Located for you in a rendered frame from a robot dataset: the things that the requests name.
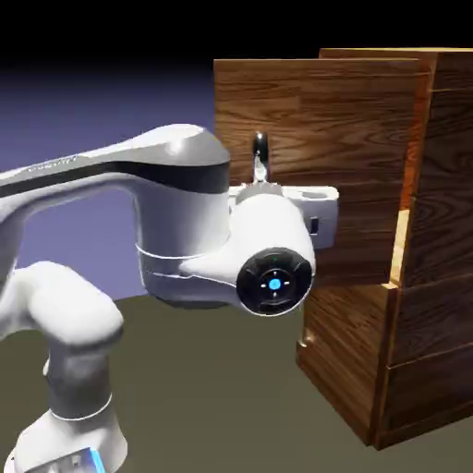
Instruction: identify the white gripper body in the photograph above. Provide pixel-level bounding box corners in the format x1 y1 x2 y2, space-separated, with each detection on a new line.
279 185 340 249

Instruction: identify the curved dark metal handle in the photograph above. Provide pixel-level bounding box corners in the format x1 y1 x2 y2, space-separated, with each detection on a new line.
250 130 271 185

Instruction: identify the large wooden cabinet door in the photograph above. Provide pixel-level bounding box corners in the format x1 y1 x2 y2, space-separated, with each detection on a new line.
212 56 432 288

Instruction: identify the wooden cabinet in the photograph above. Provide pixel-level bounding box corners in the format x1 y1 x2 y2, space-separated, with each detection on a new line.
295 46 473 452

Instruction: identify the small wooden cabinet door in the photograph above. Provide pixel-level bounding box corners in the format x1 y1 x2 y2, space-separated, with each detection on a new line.
295 283 399 449

